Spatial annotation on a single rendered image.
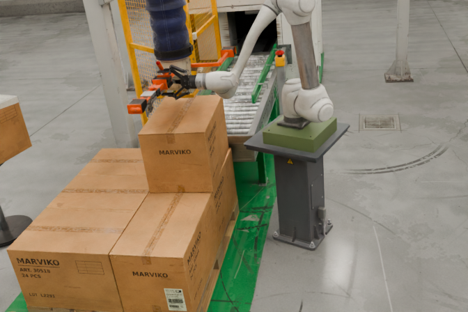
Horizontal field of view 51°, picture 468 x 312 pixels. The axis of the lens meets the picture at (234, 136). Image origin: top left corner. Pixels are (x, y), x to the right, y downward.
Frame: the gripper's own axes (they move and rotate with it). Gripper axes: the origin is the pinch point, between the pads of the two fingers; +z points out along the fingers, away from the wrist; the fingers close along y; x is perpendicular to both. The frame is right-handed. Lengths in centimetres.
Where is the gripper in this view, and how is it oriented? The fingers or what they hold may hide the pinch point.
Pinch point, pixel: (161, 83)
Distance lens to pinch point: 278.1
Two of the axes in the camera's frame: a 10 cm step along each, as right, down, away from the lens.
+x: 2.0, -4.3, 8.8
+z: -9.7, 0.1, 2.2
